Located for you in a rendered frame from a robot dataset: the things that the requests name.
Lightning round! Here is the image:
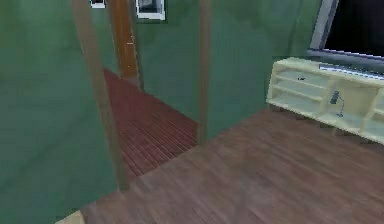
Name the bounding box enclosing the brown wooden room door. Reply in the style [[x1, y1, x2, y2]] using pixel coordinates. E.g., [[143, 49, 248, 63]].
[[109, 0, 141, 81]]

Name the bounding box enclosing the cream open shelf unit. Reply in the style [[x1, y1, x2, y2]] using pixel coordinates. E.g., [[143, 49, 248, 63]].
[[266, 56, 384, 146]]

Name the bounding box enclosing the small grey desk lamp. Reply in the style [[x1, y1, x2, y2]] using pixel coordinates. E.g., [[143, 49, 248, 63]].
[[329, 89, 346, 118]]

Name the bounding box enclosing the cream furniture corner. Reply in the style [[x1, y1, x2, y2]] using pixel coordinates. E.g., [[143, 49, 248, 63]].
[[54, 209, 86, 224]]

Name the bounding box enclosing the grey framed television set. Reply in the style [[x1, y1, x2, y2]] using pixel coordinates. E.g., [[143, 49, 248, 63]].
[[305, 0, 384, 75]]

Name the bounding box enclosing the white framed wall picture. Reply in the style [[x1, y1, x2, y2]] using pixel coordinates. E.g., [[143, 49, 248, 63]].
[[135, 0, 167, 21]]

